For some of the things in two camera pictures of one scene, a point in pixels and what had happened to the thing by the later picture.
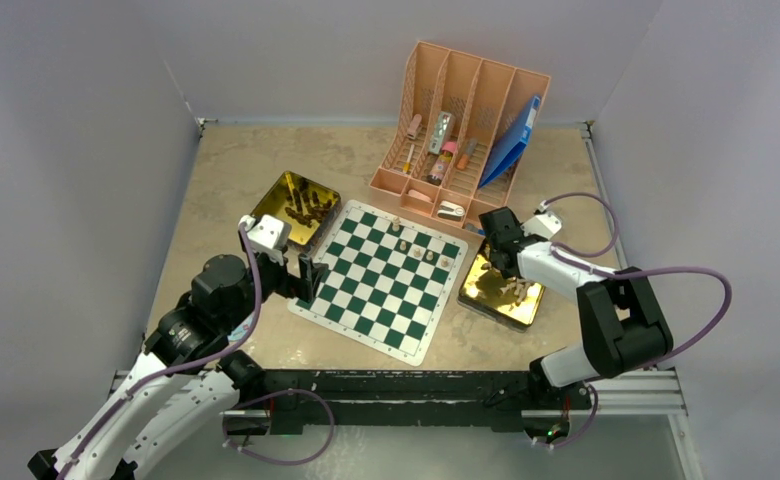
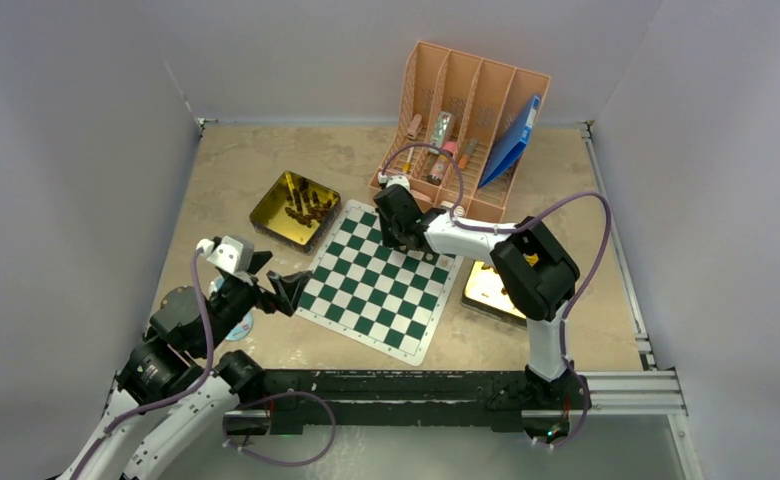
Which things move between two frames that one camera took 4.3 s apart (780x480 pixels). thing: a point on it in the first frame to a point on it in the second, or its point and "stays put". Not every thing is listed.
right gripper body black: (492, 256) to (391, 232)
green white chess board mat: (386, 281) stays put
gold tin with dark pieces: (310, 210) stays put
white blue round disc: (240, 329) stays put
